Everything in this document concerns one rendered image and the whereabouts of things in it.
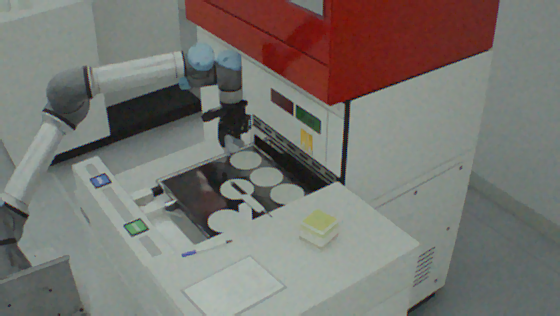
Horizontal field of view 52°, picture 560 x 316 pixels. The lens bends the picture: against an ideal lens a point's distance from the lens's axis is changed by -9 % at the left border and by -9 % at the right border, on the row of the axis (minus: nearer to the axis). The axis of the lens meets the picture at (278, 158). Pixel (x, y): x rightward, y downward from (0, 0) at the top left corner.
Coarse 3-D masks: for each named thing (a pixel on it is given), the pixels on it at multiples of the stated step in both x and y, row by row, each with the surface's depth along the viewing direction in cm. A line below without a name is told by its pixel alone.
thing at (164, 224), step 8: (152, 200) 187; (160, 216) 181; (168, 216) 181; (160, 224) 178; (168, 224) 178; (160, 232) 175; (168, 232) 175; (176, 232) 175; (168, 240) 172; (176, 240) 172; (184, 240) 172; (176, 248) 169; (184, 248) 169
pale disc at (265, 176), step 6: (264, 168) 198; (270, 168) 198; (252, 174) 195; (258, 174) 195; (264, 174) 195; (270, 174) 195; (276, 174) 195; (252, 180) 192; (258, 180) 192; (264, 180) 192; (270, 180) 192; (276, 180) 192
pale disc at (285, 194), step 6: (276, 186) 190; (282, 186) 190; (288, 186) 190; (294, 186) 190; (276, 192) 187; (282, 192) 187; (288, 192) 187; (294, 192) 187; (300, 192) 187; (276, 198) 185; (282, 198) 185; (288, 198) 185; (294, 198) 185; (300, 198) 185
